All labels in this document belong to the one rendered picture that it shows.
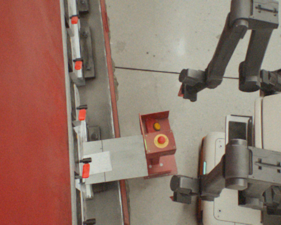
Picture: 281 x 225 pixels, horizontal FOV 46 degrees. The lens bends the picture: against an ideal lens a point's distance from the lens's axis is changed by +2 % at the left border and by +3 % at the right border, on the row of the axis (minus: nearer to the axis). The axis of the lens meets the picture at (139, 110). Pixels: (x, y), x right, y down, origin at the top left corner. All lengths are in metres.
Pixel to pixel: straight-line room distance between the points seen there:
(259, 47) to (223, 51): 0.11
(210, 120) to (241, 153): 1.77
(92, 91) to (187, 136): 1.05
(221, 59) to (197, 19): 1.82
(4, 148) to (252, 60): 0.87
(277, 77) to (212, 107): 1.28
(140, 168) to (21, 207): 0.85
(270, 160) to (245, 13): 0.40
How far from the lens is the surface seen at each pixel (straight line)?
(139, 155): 1.42
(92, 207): 1.53
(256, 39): 1.09
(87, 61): 1.72
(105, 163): 1.42
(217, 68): 1.23
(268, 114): 1.18
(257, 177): 0.81
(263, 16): 1.00
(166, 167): 2.31
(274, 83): 1.36
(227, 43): 1.10
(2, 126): 0.57
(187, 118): 2.54
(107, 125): 1.60
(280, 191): 1.24
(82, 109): 1.20
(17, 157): 0.61
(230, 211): 2.16
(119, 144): 1.43
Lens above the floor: 2.38
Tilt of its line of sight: 69 degrees down
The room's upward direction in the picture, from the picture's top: 3 degrees counter-clockwise
